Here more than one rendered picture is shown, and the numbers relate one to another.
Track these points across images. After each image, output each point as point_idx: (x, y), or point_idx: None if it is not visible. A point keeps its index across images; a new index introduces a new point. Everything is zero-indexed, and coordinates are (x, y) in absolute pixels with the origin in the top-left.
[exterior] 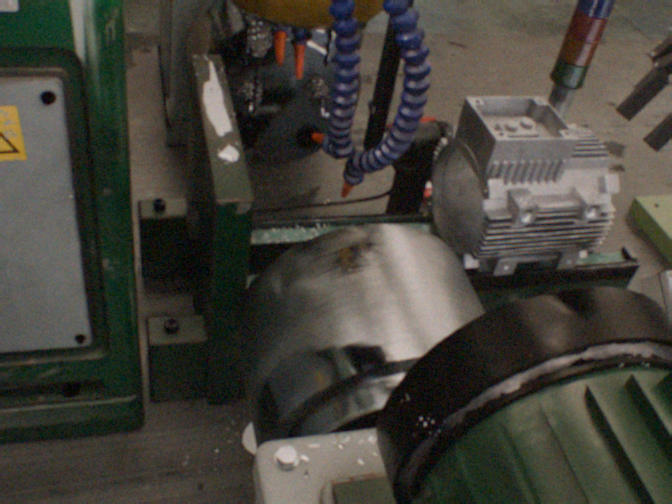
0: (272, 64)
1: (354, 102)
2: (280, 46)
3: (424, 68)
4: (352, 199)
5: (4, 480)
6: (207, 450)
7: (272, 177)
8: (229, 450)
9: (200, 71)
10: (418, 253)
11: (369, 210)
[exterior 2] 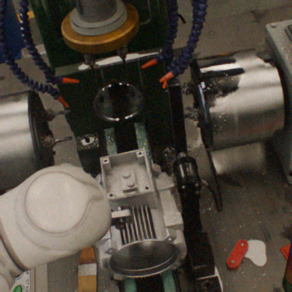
0: (195, 84)
1: (32, 58)
2: (148, 62)
3: (0, 49)
4: (219, 197)
5: (57, 102)
6: (61, 152)
7: (245, 163)
8: (60, 159)
9: (148, 51)
10: (12, 115)
11: (223, 212)
